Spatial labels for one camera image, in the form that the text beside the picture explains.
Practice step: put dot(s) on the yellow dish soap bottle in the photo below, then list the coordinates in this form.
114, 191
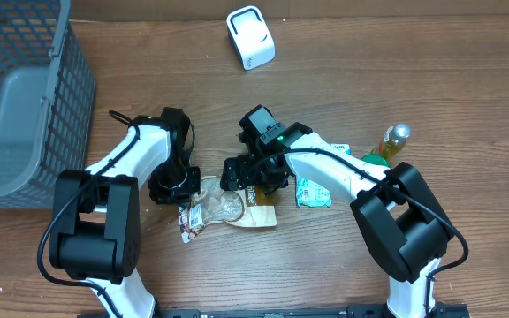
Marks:
393, 141

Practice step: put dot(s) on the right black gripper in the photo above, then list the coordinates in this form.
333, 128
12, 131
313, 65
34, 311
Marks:
253, 178

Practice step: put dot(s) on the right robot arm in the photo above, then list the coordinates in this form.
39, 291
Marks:
403, 225

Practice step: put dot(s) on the mint green wipes pack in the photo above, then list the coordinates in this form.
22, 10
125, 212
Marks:
310, 194

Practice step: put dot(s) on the white barcode scanner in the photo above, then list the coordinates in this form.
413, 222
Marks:
250, 37

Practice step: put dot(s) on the brown white snack bag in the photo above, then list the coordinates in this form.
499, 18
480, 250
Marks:
246, 208

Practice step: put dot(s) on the grey plastic shopping basket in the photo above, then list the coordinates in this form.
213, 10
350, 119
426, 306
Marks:
47, 96

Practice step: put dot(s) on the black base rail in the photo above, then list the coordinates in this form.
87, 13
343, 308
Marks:
352, 311

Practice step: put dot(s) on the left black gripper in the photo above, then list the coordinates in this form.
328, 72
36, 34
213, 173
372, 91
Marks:
180, 195

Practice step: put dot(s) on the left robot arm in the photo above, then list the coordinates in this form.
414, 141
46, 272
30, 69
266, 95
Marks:
94, 237

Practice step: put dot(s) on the green lid seasoning jar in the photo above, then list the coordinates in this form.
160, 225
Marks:
375, 159

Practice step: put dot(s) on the Kleenex pocket tissue pack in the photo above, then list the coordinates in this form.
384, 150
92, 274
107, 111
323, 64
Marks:
342, 147

